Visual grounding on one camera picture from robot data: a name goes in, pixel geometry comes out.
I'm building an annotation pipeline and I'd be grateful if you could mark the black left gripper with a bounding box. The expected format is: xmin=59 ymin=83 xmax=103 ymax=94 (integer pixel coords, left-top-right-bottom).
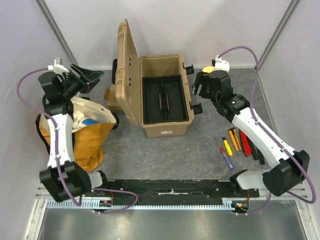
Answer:
xmin=60 ymin=63 xmax=104 ymax=99

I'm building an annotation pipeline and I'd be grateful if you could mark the black toolbox tray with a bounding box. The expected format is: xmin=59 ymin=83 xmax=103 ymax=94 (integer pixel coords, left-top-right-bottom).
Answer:
xmin=142 ymin=74 xmax=189 ymax=125

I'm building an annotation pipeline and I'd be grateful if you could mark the tan plastic toolbox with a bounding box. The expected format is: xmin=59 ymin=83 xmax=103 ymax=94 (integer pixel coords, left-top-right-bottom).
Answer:
xmin=112 ymin=19 xmax=203 ymax=138

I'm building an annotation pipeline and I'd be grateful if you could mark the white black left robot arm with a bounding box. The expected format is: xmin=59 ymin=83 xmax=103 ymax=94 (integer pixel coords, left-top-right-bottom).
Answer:
xmin=38 ymin=64 xmax=110 ymax=203

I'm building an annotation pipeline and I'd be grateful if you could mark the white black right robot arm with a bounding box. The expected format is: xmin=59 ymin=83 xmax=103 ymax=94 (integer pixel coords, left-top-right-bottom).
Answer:
xmin=192 ymin=70 xmax=310 ymax=197

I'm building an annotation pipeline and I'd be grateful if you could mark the brown cardboard box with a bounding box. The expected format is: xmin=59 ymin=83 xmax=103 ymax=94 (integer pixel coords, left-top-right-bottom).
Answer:
xmin=104 ymin=85 xmax=122 ymax=111

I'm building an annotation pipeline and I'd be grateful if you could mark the yellow canvas tote bag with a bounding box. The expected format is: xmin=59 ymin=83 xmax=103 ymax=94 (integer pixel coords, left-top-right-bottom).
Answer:
xmin=35 ymin=96 xmax=120 ymax=172

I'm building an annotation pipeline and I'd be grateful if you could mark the yellow utility knife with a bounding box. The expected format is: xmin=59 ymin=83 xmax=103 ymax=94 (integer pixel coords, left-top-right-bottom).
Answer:
xmin=228 ymin=127 xmax=242 ymax=152

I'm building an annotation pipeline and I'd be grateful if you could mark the red utility knife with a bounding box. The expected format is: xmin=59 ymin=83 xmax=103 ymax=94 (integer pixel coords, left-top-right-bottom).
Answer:
xmin=239 ymin=130 xmax=252 ymax=157

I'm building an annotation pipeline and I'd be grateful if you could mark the black rubber mallet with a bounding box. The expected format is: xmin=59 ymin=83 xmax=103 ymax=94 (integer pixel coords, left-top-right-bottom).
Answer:
xmin=248 ymin=139 xmax=266 ymax=165

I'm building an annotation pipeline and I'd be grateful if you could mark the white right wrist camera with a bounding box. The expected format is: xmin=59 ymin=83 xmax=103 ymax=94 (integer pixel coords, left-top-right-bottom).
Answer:
xmin=211 ymin=55 xmax=230 ymax=73

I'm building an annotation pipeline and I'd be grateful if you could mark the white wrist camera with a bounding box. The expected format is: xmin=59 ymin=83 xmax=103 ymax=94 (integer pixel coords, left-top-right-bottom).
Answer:
xmin=211 ymin=55 xmax=230 ymax=73
xmin=47 ymin=57 xmax=70 ymax=75

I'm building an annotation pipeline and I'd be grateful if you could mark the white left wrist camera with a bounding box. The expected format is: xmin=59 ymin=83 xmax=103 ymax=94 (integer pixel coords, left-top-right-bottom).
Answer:
xmin=47 ymin=57 xmax=70 ymax=75

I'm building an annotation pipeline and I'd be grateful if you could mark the yellow handle screwdriver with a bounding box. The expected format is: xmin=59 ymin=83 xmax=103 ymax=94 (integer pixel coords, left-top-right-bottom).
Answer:
xmin=220 ymin=130 xmax=233 ymax=156

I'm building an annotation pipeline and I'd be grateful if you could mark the blue red handle screwdriver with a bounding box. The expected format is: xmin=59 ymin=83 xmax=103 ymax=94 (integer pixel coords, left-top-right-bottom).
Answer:
xmin=214 ymin=137 xmax=234 ymax=170

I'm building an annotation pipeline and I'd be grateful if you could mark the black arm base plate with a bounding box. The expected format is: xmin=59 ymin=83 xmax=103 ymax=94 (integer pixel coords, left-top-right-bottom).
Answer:
xmin=100 ymin=179 xmax=260 ymax=199

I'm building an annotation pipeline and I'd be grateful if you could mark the grey slotted cable duct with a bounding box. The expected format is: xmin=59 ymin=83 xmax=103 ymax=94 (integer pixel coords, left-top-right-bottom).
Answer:
xmin=46 ymin=198 xmax=234 ymax=210

